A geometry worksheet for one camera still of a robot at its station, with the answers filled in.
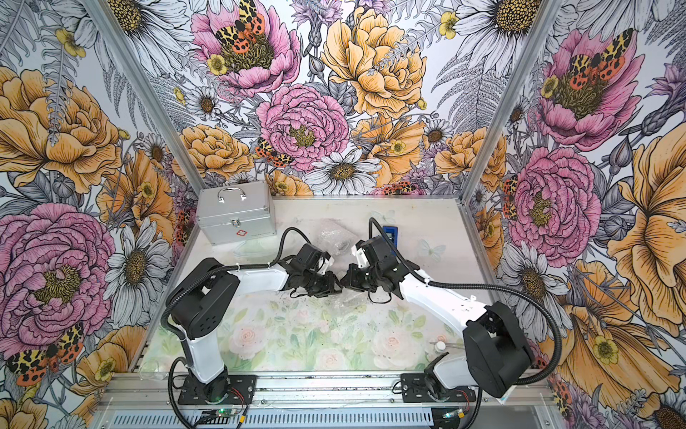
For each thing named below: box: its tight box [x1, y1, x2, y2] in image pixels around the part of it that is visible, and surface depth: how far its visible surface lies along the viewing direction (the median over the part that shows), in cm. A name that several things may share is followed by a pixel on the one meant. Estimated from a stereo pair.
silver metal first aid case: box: [195, 181, 277, 246], surface depth 101 cm
